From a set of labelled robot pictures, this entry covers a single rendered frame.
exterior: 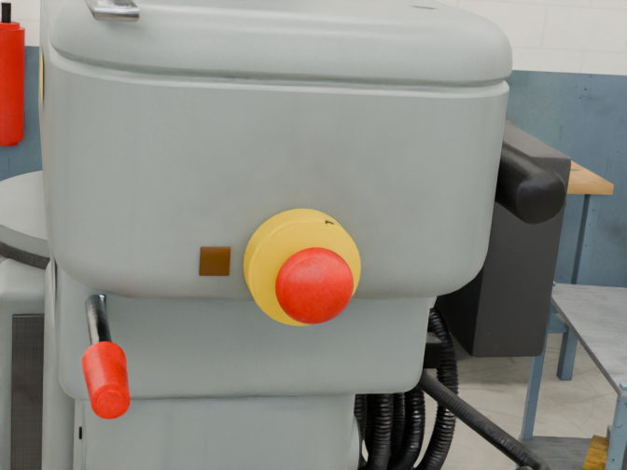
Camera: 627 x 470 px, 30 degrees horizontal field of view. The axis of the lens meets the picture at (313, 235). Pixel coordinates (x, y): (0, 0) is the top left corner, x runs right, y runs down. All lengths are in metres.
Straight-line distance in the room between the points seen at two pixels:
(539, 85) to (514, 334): 4.42
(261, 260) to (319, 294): 0.04
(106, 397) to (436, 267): 0.19
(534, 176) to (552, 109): 4.93
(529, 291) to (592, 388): 3.97
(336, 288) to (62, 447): 0.48
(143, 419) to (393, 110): 0.30
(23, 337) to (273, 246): 0.69
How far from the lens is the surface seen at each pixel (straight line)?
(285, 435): 0.82
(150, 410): 0.80
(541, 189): 0.69
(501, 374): 5.12
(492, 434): 0.87
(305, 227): 0.60
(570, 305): 3.51
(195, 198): 0.61
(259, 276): 0.60
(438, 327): 1.18
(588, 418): 4.85
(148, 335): 0.73
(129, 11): 0.52
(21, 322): 1.25
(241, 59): 0.59
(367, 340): 0.76
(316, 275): 0.58
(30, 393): 1.28
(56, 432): 1.01
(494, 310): 1.16
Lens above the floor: 1.96
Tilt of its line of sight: 17 degrees down
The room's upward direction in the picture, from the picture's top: 5 degrees clockwise
